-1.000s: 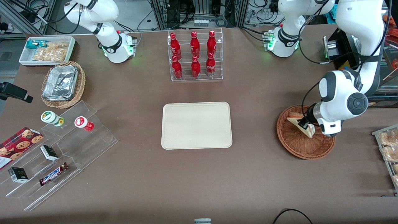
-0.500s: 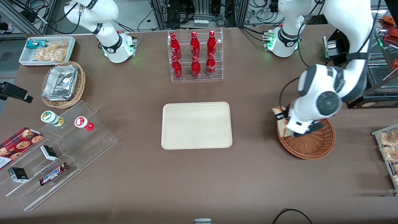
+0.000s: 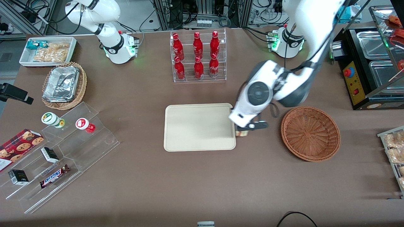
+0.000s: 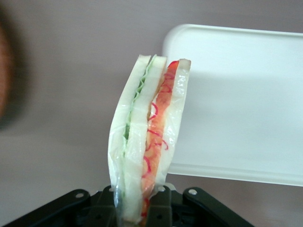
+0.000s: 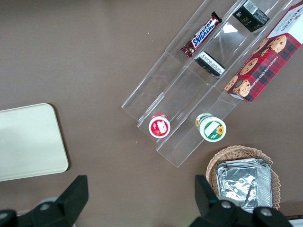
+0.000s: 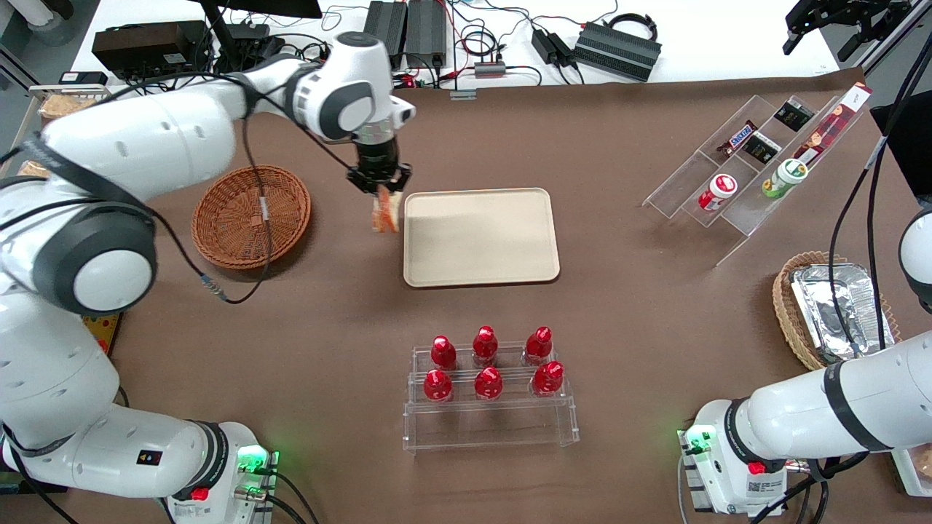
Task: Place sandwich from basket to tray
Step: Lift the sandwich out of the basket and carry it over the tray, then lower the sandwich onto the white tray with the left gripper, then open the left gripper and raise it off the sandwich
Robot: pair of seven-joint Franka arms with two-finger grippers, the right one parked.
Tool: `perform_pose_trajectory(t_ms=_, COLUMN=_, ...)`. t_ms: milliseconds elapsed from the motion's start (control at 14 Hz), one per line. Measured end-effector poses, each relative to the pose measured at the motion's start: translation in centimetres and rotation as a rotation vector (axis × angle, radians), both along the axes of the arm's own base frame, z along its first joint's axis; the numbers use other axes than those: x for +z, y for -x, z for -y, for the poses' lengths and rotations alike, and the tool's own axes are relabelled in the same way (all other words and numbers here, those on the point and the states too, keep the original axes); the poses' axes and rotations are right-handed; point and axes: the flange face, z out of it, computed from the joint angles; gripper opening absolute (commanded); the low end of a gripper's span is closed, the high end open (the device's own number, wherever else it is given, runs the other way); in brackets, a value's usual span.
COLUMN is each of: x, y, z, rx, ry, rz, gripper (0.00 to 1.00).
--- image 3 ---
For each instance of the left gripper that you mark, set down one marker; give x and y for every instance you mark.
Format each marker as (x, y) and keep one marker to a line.
(236, 127)

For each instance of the sandwich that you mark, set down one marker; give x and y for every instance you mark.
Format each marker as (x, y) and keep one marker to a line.
(242, 133)

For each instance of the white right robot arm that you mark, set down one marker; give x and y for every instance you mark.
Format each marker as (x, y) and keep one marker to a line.
(110, 41)

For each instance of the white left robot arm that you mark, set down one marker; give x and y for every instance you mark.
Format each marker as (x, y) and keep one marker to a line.
(293, 85)

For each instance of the beige plastic tray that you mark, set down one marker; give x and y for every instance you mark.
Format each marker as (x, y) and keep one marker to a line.
(199, 127)

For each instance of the brown wicker basket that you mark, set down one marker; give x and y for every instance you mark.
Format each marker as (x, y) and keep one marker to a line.
(311, 134)

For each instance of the tray of pastries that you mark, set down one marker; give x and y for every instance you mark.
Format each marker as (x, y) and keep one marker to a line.
(386, 148)

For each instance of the light wicker basket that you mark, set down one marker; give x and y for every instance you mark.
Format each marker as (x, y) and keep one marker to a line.
(80, 91)

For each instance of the clear acrylic bottle rack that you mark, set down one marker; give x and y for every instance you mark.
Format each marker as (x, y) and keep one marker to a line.
(203, 78)

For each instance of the red cola bottle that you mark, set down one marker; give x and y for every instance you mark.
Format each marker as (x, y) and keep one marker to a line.
(197, 45)
(177, 46)
(198, 68)
(213, 66)
(179, 69)
(215, 44)

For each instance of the red emergency stop button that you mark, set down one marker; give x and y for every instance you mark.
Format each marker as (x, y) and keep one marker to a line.
(348, 72)

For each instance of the black food warmer appliance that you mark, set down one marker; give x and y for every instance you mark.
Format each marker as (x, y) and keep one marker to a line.
(355, 85)

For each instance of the grey device edge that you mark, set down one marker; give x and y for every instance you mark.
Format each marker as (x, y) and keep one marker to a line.
(205, 224)

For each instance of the metal equipment rack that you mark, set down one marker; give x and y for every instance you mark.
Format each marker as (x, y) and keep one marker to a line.
(205, 11)

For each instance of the steel food pan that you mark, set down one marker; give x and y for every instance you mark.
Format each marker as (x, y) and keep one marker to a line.
(383, 75)
(372, 44)

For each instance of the clear acrylic stepped shelf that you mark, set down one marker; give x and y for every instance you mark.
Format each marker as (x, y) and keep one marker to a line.
(94, 148)

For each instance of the red lid snack cup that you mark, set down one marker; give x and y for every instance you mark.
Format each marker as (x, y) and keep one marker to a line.
(82, 124)

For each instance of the white plastic bin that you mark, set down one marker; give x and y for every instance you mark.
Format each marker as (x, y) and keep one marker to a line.
(71, 50)

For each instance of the aluminium foil container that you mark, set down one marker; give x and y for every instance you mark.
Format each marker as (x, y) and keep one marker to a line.
(60, 83)

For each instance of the green lid snack cup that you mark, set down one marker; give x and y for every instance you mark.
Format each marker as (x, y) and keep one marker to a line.
(49, 118)

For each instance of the Snickers chocolate bar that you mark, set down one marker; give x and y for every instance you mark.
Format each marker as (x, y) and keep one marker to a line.
(54, 176)

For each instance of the black box with white label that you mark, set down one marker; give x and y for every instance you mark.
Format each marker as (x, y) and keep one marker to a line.
(50, 154)

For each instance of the clear bag of fried snacks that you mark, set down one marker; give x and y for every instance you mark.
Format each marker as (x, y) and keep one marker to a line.
(52, 53)

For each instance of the teal snack packet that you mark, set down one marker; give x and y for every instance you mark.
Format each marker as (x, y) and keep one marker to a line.
(33, 44)

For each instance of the red tartan cookie box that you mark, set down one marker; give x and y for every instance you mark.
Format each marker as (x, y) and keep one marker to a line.
(19, 146)

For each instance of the black box with gold print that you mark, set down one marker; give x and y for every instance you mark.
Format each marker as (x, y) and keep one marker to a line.
(18, 177)

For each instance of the black clamp bracket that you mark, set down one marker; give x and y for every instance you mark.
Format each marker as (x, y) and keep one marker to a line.
(14, 92)

